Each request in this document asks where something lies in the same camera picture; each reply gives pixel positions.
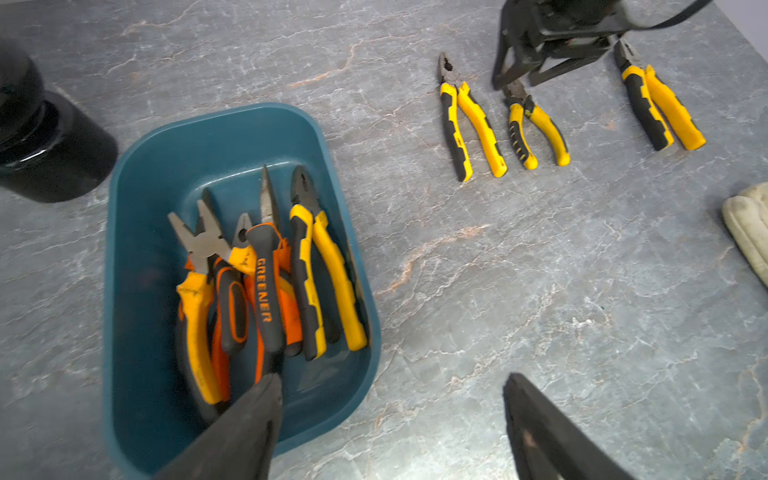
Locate orange black greener pliers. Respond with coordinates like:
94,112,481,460
242,167,303,382

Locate yellow black combination pliers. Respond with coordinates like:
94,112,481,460
289,166,368,361

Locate orange black long-nose pliers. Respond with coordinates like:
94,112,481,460
205,248,248,408

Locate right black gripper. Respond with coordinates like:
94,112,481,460
492,1,630,90

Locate green plant in black vase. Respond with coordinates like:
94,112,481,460
1,38,118,203

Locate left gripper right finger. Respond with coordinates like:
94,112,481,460
503,372,632,480

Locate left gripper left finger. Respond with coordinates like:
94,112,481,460
154,373,283,479

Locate beige work glove red cuff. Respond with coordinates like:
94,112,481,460
722,182,768,286

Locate teal plastic storage box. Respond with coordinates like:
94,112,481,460
102,103,381,479

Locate yellow grey open-jaw pliers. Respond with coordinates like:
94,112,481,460
168,191,255,416

